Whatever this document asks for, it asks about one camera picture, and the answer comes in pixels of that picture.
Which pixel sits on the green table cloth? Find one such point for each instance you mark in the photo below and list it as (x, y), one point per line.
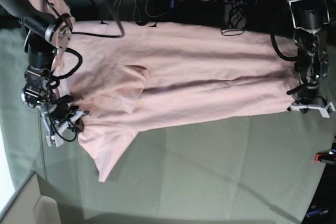
(258, 169)

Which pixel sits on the pink t-shirt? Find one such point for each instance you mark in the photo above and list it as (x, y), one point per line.
(168, 75)

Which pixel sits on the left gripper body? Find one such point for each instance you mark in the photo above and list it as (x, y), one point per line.
(307, 97)

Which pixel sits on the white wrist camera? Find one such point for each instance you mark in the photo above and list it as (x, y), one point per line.
(54, 140)
(326, 110)

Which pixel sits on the beige cardboard box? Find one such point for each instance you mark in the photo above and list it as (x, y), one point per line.
(28, 205)

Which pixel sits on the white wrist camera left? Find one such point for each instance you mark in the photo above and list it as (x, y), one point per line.
(326, 110)

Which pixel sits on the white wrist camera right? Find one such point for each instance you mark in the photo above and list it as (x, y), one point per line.
(54, 140)

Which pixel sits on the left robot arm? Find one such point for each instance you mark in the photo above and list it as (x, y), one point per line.
(310, 19)

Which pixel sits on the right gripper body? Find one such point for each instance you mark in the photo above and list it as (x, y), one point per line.
(58, 118)

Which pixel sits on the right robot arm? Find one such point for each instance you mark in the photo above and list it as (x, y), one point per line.
(47, 38)

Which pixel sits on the red black table clamp right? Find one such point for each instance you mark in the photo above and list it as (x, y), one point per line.
(327, 157)

